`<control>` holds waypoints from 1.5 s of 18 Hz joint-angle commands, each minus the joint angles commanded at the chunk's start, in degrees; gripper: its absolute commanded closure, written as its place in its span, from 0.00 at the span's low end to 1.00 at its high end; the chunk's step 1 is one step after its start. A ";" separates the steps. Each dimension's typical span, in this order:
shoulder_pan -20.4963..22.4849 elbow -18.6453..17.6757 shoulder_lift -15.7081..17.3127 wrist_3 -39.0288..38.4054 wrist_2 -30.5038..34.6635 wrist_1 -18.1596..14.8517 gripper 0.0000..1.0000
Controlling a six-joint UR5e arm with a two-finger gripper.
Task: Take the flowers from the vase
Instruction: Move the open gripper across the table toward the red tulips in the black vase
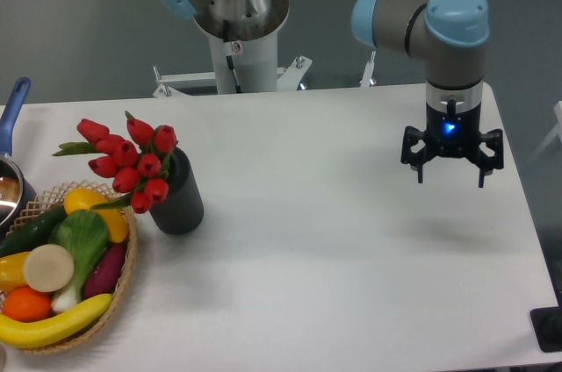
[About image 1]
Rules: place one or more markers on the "green cucumber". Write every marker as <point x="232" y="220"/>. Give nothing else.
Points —
<point x="33" y="233"/>

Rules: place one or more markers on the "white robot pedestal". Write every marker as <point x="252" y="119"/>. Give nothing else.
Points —
<point x="243" y="39"/>

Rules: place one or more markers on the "dark grey ribbed vase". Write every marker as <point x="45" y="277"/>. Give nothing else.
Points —
<point x="182" y="211"/>

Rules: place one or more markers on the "beige round disc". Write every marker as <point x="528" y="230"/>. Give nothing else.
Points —
<point x="48" y="268"/>

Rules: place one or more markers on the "black box at edge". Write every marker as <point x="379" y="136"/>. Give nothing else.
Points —
<point x="547" y="328"/>

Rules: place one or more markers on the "yellow banana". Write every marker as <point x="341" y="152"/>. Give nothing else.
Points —
<point x="47" y="332"/>

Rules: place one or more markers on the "red tulip bouquet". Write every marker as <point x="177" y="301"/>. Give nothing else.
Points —
<point x="138" y="166"/>

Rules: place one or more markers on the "woven wicker basket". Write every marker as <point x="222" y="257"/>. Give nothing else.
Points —
<point x="53" y="198"/>

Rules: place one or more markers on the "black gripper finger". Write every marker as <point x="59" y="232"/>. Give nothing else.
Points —
<point x="418" y="148"/>
<point x="486" y="153"/>

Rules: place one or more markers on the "orange fruit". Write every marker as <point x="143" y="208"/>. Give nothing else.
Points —
<point x="27" y="305"/>

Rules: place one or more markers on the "white frame at right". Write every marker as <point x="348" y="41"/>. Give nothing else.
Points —
<point x="551" y="142"/>

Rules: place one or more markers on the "blue handled pot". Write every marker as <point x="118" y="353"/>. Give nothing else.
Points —
<point x="16" y="191"/>

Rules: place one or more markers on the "purple eggplant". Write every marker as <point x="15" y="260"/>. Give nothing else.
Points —
<point x="104" y="277"/>

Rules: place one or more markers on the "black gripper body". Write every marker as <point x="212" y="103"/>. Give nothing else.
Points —
<point x="453" y="117"/>

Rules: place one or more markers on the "yellow lemon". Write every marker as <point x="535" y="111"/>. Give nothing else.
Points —
<point x="12" y="272"/>

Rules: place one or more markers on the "green bok choy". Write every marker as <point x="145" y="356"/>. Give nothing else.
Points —
<point x="84" y="235"/>

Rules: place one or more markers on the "yellow bell pepper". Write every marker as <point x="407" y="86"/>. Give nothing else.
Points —
<point x="83" y="199"/>

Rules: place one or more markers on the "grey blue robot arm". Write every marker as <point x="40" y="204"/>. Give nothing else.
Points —
<point x="448" y="35"/>

